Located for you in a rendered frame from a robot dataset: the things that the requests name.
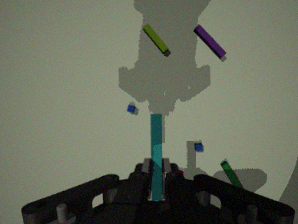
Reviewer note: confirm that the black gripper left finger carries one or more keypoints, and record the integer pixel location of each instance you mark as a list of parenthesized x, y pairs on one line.
[(74, 205)]

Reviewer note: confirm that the purple rod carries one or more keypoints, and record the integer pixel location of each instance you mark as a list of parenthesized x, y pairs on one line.
[(209, 41)]

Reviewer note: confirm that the small blue cube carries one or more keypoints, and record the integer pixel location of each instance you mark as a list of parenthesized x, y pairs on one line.
[(131, 108), (198, 147)]

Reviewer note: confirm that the turquoise rod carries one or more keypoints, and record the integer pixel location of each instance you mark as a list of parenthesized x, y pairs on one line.
[(156, 156)]

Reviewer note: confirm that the lime green rod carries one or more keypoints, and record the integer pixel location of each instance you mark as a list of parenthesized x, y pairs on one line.
[(155, 38)]

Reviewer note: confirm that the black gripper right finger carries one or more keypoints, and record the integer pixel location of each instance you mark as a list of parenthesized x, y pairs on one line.
[(238, 206)]

